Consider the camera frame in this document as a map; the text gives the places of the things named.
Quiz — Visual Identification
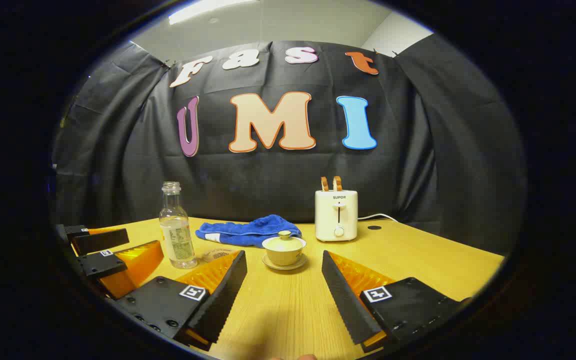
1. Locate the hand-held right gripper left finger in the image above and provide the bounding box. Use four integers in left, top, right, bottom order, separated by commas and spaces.
113, 250, 248, 352

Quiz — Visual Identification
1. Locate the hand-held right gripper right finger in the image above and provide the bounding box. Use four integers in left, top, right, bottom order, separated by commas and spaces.
321, 250, 473, 353

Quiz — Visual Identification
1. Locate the round cork coaster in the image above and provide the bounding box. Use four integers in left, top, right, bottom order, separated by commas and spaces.
201, 247, 237, 264

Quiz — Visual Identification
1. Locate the cream ceramic teacup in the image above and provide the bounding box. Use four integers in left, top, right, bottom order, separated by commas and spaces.
263, 245, 306, 267

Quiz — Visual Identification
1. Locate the clear glass water bottle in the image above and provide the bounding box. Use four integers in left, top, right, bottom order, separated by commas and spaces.
159, 181, 198, 270

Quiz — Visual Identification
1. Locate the cream teacup lid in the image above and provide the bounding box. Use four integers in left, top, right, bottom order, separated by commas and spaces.
261, 230, 307, 252

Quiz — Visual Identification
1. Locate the cream ceramic saucer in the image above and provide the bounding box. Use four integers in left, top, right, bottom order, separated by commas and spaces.
261, 253, 308, 271

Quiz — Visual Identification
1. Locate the blue towel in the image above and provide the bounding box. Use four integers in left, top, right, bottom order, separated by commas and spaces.
195, 214, 303, 249

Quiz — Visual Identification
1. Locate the cream toaster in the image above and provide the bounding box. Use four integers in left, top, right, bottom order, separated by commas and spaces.
314, 190, 359, 243

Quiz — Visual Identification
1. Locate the black backdrop cloth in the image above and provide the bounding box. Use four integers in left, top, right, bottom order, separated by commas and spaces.
50, 32, 526, 256

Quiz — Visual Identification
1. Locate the white toaster cable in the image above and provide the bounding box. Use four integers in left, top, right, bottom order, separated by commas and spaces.
357, 213, 400, 224

